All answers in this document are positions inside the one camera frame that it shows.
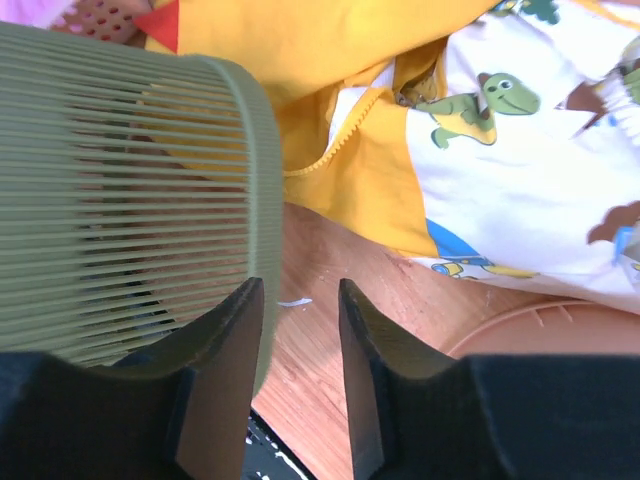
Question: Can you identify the pink cloth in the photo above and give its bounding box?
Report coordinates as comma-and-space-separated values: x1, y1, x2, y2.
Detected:
0, 0, 75, 29

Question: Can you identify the yellow cloth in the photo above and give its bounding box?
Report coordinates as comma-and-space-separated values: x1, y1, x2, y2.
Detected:
130, 0, 501, 259

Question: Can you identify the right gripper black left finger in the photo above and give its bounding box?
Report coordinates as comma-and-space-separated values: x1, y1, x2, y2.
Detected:
1, 278, 264, 479

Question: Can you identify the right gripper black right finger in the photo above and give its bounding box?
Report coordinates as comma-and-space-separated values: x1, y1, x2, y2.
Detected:
338, 279, 639, 479

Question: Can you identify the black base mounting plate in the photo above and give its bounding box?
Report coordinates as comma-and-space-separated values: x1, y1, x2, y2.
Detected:
241, 409, 316, 480

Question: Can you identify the white cartoon print cloth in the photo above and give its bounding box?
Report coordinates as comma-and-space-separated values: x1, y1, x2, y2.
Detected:
395, 1, 639, 312

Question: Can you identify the green slatted waste basket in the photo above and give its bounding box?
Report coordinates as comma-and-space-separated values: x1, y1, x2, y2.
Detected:
1, 23, 283, 384

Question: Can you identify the peach capybara plastic bucket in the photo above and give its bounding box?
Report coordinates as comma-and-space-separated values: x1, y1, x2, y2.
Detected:
447, 300, 639, 358

